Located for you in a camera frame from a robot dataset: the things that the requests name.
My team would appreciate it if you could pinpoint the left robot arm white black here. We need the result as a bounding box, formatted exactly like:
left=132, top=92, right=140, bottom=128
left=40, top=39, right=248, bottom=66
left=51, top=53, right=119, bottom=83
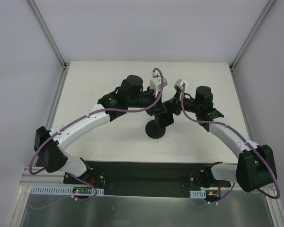
left=34, top=72, right=167, bottom=184

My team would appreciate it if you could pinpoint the white cable duct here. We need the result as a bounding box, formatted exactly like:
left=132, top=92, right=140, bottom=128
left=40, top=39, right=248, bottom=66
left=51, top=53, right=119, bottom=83
left=189, top=190, right=206, bottom=199
left=30, top=186, right=104, bottom=197

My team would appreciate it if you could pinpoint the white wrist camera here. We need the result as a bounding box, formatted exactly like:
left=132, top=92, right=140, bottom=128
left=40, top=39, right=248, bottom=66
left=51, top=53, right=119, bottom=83
left=173, top=79, right=188, bottom=91
left=149, top=72, right=168, bottom=96

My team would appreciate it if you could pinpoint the right aluminium frame post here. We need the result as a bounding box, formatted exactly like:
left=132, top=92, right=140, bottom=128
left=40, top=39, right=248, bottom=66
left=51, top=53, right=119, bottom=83
left=229, top=0, right=277, bottom=71

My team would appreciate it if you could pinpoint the left white cable duct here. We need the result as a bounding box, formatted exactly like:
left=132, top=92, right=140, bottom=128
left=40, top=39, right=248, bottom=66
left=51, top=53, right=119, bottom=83
left=30, top=186, right=104, bottom=197

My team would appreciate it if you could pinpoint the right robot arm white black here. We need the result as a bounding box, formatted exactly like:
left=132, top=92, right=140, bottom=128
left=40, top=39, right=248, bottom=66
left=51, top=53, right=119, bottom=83
left=165, top=80, right=277, bottom=192

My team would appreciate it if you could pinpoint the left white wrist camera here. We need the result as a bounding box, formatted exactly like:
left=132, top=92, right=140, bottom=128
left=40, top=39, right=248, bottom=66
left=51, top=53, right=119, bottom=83
left=149, top=72, right=168, bottom=96

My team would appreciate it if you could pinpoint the black phone stand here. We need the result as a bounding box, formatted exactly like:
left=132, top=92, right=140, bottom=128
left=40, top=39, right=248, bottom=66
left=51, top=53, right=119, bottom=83
left=145, top=116, right=166, bottom=139

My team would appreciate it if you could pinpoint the right white cable duct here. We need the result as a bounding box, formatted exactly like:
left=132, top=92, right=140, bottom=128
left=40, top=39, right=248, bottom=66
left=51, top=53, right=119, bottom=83
left=189, top=190, right=206, bottom=199

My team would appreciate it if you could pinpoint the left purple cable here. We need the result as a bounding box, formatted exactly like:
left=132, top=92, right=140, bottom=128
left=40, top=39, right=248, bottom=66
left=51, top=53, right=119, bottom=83
left=29, top=68, right=164, bottom=175

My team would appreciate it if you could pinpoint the black smartphone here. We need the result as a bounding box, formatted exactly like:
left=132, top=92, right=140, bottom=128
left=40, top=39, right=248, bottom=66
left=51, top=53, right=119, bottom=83
left=157, top=111, right=174, bottom=128

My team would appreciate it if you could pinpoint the aluminium frame post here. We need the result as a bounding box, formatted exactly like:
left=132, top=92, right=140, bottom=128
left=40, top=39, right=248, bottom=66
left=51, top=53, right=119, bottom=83
left=26, top=0, right=67, bottom=70
left=229, top=0, right=277, bottom=71

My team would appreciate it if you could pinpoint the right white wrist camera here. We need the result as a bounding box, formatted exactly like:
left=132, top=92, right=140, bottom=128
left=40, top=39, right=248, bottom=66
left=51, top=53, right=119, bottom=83
left=173, top=79, right=188, bottom=91

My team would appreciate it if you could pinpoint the left aluminium frame post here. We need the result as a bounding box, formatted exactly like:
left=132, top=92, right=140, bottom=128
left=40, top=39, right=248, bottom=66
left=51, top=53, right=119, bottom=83
left=26, top=0, right=67, bottom=70

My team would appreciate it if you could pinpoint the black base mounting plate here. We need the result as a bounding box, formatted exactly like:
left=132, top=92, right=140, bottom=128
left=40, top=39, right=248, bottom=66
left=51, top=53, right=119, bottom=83
left=62, top=160, right=228, bottom=197

